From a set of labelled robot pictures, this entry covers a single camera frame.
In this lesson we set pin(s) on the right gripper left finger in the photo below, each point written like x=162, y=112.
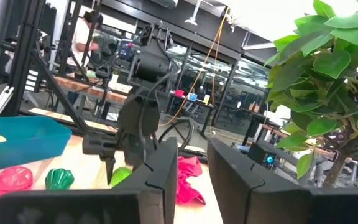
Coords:
x=160, y=180

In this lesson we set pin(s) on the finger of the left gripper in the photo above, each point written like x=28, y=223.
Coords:
x=110, y=166

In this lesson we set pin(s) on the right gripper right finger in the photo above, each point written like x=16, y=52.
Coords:
x=244, y=193

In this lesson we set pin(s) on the green toy lime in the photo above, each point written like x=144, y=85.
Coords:
x=121, y=175

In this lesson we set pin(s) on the dark green toy pepper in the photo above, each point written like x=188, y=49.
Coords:
x=59, y=179

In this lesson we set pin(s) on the red toy tomato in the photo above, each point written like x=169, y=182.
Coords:
x=12, y=180

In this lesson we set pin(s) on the green plant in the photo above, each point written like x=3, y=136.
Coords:
x=331, y=62

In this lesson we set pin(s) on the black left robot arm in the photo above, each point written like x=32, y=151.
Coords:
x=151, y=62

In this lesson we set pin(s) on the red crumpled cloth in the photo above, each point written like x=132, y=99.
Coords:
x=188, y=174

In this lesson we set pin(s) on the black device with blue light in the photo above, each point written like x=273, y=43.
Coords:
x=261, y=154

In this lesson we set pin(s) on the wooden background table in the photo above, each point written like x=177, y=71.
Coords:
x=89, y=88

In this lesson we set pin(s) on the teal plastic container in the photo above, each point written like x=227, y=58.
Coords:
x=26, y=149

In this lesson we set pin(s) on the black background desk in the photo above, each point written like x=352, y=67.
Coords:
x=197, y=107

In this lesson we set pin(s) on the small blue background box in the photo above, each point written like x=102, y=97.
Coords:
x=192, y=97

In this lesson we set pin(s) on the small red background box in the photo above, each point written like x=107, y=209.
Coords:
x=179, y=92

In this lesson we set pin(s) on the small yellow background box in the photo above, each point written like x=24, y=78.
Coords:
x=207, y=99

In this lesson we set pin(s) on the person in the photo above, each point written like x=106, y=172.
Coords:
x=81, y=37

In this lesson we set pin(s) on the black aluminium table frame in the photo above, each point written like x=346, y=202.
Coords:
x=26, y=46

